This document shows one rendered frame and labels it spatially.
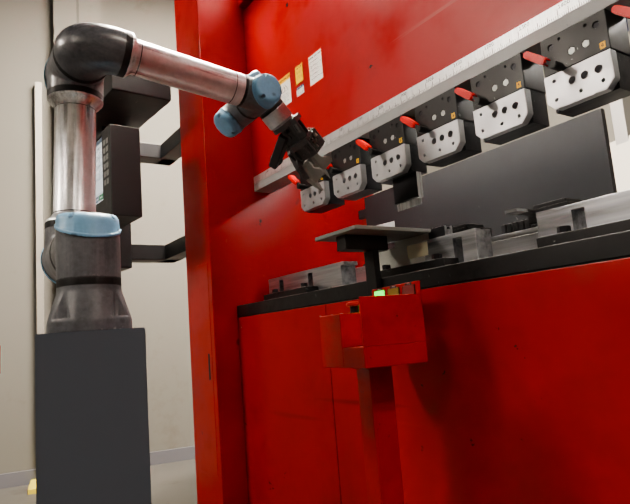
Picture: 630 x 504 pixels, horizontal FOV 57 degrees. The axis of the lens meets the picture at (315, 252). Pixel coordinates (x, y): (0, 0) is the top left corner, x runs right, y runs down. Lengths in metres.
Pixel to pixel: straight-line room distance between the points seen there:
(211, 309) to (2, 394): 2.02
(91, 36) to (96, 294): 0.52
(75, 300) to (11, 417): 2.93
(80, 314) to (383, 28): 1.22
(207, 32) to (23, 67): 2.06
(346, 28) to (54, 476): 1.53
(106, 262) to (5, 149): 3.12
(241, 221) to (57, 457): 1.46
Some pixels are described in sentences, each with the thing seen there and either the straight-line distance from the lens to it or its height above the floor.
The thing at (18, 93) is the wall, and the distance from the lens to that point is 4.35.
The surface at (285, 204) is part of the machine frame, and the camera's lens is 2.47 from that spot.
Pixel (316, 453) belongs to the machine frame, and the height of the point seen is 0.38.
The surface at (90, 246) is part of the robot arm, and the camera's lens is 1.14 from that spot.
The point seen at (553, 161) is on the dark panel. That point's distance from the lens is 2.02.
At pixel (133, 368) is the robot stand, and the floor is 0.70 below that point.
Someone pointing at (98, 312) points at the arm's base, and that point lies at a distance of 1.11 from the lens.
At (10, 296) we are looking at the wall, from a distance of 4.02.
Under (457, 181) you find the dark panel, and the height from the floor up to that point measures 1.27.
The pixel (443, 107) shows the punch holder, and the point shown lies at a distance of 1.60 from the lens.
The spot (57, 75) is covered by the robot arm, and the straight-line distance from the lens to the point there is 1.40.
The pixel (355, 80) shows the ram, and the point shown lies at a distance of 1.92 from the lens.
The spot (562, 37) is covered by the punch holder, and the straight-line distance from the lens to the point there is 1.42.
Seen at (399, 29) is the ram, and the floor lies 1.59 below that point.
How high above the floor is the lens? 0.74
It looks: 8 degrees up
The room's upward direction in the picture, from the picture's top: 4 degrees counter-clockwise
